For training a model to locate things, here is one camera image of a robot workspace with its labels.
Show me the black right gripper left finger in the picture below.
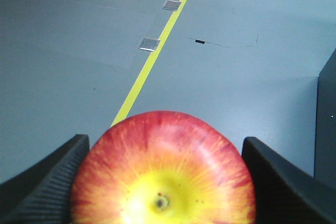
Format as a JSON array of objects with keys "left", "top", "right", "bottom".
[{"left": 1, "top": 134, "right": 89, "bottom": 223}]

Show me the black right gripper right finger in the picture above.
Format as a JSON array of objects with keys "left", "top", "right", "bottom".
[{"left": 242, "top": 136, "right": 335, "bottom": 223}]

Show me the red yellow apple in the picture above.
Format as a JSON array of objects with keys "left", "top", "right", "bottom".
[{"left": 70, "top": 111, "right": 256, "bottom": 223}]

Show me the silver floor plate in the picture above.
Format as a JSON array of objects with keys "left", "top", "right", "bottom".
[
  {"left": 139, "top": 37, "right": 161, "bottom": 52},
  {"left": 162, "top": 0, "right": 182, "bottom": 12}
]

